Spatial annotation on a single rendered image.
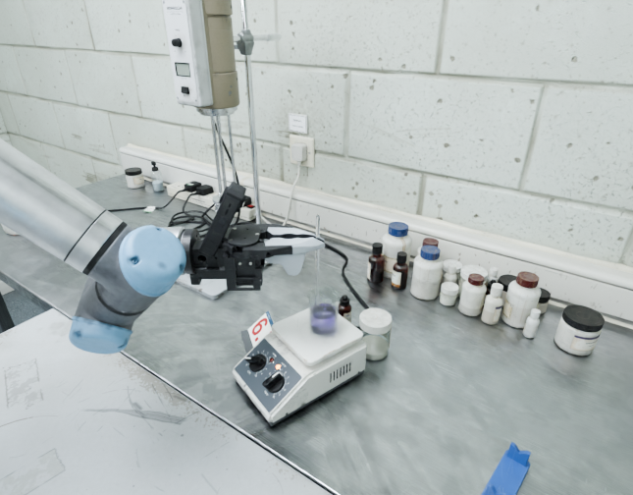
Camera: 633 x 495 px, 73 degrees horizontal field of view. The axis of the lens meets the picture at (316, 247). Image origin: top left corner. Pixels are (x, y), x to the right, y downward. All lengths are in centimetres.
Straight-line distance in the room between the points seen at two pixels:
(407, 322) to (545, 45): 60
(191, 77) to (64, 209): 48
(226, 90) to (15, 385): 67
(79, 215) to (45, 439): 40
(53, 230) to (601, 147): 92
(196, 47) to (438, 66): 51
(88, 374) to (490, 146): 92
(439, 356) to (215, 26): 77
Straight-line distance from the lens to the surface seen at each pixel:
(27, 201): 54
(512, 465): 72
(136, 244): 51
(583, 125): 100
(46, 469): 78
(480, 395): 81
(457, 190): 108
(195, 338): 90
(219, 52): 96
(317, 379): 71
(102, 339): 63
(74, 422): 82
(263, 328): 85
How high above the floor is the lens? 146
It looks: 28 degrees down
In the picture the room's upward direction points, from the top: straight up
